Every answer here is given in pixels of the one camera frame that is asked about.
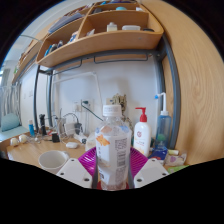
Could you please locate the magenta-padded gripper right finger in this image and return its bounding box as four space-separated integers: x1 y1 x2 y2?
127 146 170 190

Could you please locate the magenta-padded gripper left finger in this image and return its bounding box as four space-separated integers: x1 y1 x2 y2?
56 147 100 190

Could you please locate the clear plastic water bottle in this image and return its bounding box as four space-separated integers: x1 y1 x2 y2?
94 104 133 192

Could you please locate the small blue box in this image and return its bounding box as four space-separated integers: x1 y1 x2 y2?
148 143 169 161

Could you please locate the white ceramic mug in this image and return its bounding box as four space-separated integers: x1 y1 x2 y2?
38 149 70 175

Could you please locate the green packet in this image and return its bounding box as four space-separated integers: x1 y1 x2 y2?
166 164 189 174

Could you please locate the white oval earbud case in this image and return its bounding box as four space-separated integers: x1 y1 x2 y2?
65 141 79 149

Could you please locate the white tissue pack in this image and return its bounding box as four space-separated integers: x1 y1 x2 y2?
84 131 98 151

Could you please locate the white power strip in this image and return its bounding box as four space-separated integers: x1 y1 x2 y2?
73 132 88 144

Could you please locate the white red-pump lotion bottle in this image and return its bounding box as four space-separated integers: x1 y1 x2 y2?
133 106 152 158

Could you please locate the small black block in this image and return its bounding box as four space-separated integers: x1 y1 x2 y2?
51 131 61 144

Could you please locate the blue squeeze bottle, white nozzle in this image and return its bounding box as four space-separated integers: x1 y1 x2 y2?
153 92 173 151

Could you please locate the black upright trimmer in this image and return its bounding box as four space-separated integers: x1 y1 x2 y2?
38 113 47 136

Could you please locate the small blue bottle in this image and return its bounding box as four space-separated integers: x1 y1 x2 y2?
28 119 36 138

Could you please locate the small white round object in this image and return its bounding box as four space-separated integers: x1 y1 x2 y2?
18 133 29 144
9 137 19 148

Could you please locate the teal pillow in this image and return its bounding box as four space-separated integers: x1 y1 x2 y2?
0 112 21 133

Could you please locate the wooden shelf unit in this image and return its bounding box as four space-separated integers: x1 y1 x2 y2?
35 0 165 69

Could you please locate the grey metal desk frame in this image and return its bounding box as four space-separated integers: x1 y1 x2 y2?
32 33 183 151

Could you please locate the long wooden wall shelf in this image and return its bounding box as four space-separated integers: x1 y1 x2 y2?
11 31 46 84

